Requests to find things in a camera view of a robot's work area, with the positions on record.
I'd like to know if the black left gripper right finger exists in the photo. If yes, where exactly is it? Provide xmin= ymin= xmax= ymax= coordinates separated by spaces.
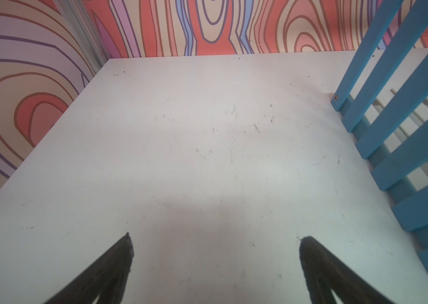
xmin=299 ymin=236 xmax=392 ymax=303

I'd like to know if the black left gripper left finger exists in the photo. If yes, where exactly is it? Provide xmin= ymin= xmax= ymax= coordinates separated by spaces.
xmin=46 ymin=234 xmax=134 ymax=303

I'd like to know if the blue and white wooden rack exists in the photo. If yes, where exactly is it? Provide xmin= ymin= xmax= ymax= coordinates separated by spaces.
xmin=331 ymin=1 xmax=428 ymax=273

